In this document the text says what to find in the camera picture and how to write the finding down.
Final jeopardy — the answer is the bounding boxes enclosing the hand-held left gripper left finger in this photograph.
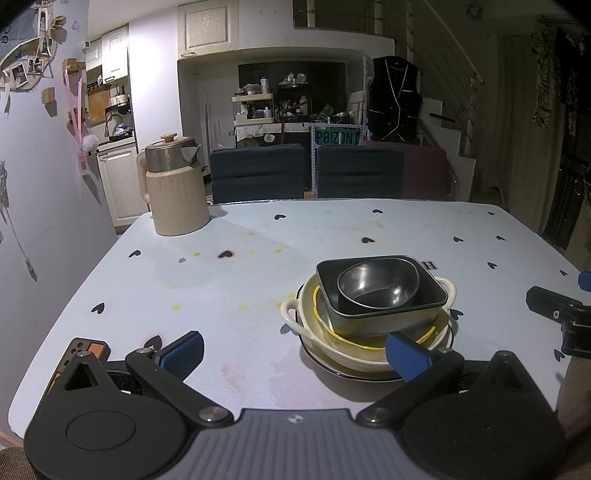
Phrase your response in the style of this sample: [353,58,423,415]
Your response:
[46,330,236,428]

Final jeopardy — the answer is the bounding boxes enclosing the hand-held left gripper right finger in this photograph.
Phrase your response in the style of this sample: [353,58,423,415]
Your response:
[355,332,550,428]

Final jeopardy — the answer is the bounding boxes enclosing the white leaf print plate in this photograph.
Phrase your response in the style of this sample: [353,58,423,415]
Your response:
[295,281,455,381]

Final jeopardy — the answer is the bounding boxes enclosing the cream bowl with handles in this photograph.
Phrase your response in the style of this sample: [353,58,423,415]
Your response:
[280,272,458,374]

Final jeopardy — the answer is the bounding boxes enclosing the round steel bowl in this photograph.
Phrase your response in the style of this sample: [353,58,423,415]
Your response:
[337,260,421,311]

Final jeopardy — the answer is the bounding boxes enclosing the floral bowl with yellow rim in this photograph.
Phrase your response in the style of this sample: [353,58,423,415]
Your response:
[312,282,439,352]

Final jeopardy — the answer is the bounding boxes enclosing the small rectangular steel container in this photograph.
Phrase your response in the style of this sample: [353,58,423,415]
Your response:
[318,257,445,319]

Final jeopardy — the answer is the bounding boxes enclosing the beige kettle with steel lid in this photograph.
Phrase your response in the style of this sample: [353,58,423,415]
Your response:
[136,133,211,237]

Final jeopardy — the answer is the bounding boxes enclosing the maroon sofa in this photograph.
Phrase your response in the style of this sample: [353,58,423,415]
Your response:
[360,141,455,201]

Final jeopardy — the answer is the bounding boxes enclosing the white kitchen base cabinets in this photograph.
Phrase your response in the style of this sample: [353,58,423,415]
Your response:
[96,143,151,227]

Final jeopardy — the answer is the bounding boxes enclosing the dark blue chair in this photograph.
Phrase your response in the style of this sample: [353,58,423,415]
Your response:
[316,146,406,199]
[209,143,306,205]

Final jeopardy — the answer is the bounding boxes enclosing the floral curtain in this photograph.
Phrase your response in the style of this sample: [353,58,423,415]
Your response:
[531,16,583,130]

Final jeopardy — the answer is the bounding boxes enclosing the teal plate sign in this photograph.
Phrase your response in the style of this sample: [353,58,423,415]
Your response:
[315,128,361,147]

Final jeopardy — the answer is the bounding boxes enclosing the white staircase with railing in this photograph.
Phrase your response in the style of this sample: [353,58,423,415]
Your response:
[416,0,485,158]

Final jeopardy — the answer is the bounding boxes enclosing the white storage shelf rack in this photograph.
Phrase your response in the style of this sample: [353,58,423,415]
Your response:
[232,92,276,126]

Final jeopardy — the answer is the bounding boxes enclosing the black vest with white trim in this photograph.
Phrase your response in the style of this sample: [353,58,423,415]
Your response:
[367,56,423,141]

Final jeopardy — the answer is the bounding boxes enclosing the white upper cabinet door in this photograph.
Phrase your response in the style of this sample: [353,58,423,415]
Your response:
[178,0,240,58]

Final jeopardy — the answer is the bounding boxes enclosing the pink lanyard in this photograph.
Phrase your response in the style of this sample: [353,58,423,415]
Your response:
[65,69,100,176]

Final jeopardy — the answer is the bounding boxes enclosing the wall photo collage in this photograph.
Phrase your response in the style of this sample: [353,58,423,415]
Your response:
[0,0,68,93]

